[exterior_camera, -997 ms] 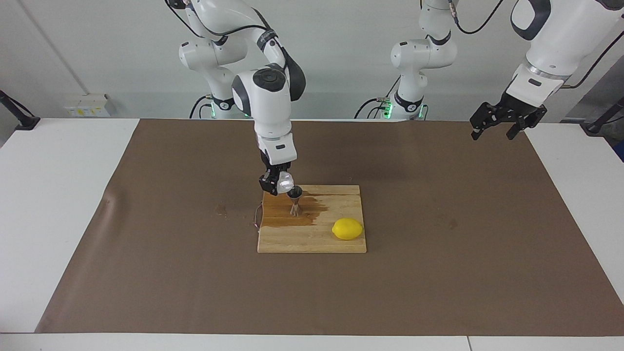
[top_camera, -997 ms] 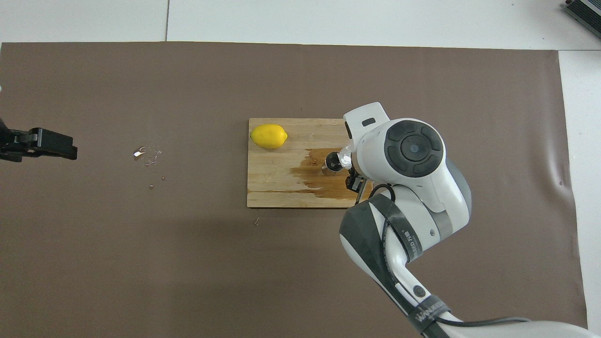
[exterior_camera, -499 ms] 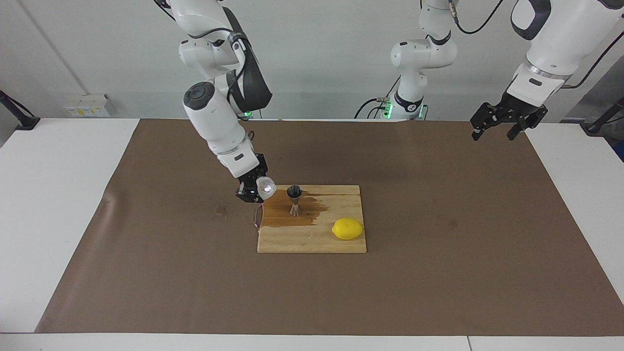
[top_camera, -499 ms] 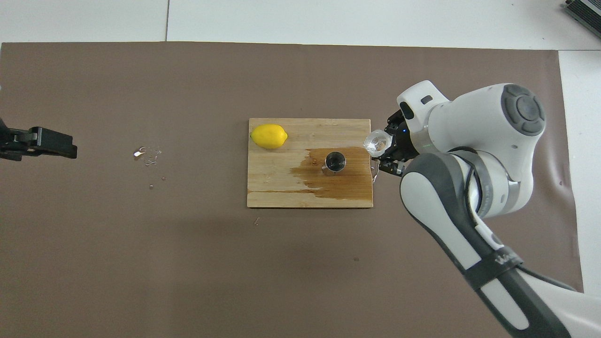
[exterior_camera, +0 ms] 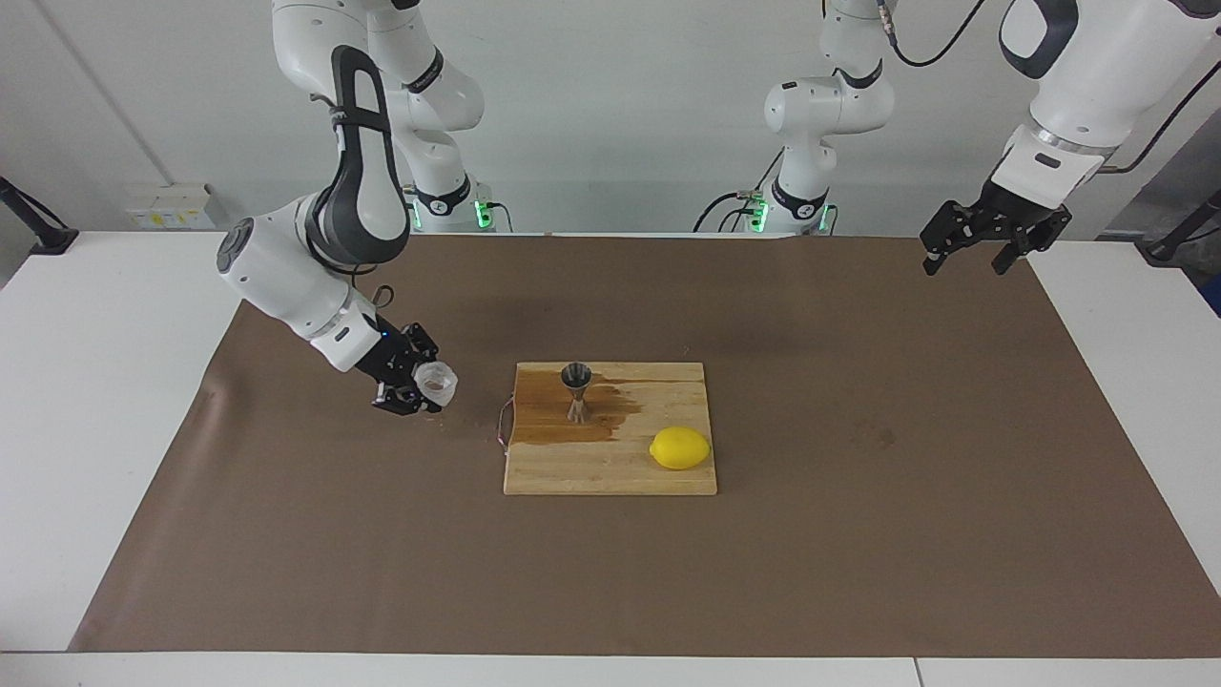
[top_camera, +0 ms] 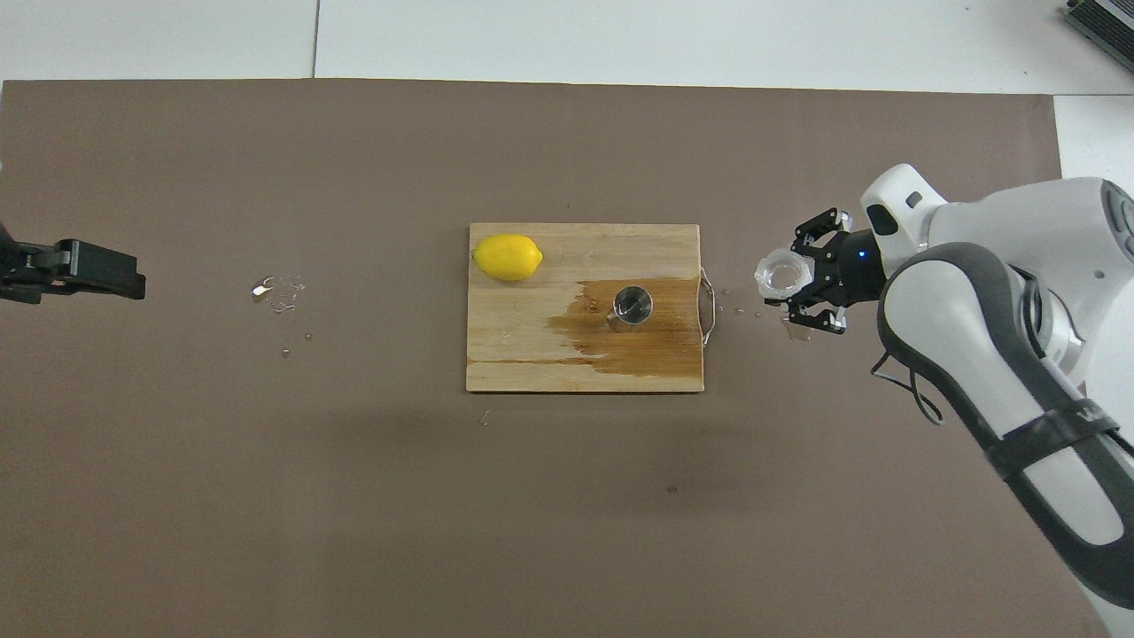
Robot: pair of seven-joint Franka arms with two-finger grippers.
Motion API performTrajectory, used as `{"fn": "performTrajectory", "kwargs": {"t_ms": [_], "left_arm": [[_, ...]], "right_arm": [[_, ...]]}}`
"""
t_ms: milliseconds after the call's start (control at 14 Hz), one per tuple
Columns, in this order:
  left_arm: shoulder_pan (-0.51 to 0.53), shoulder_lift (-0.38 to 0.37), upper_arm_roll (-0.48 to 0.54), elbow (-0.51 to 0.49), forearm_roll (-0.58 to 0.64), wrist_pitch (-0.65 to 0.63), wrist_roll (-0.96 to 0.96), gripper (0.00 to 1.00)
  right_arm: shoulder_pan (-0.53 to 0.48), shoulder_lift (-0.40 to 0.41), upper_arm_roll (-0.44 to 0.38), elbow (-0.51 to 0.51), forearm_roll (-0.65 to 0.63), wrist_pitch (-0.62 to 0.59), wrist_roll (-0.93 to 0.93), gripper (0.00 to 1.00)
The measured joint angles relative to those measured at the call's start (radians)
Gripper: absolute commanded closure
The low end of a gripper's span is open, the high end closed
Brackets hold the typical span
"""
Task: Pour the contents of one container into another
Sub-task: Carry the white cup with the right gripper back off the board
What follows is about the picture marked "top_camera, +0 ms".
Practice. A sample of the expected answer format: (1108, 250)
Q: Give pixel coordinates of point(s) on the brown paper table mat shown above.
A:
(354, 532)

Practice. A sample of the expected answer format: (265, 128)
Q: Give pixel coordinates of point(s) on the clear plastic cup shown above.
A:
(780, 273)

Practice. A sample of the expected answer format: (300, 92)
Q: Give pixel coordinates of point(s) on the steel double jigger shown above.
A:
(633, 304)

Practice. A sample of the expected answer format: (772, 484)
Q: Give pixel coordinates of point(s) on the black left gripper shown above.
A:
(7, 244)

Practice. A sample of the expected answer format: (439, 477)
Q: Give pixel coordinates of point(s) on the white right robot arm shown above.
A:
(1019, 266)

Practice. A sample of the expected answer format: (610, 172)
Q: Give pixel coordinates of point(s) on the yellow lemon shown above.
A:
(507, 257)

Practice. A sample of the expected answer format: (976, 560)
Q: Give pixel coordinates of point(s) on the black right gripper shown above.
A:
(855, 270)

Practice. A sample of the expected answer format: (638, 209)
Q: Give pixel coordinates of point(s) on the grey ribbed device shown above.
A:
(1103, 27)

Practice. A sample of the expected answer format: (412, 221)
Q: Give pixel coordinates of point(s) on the wooden cutting board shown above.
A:
(532, 354)

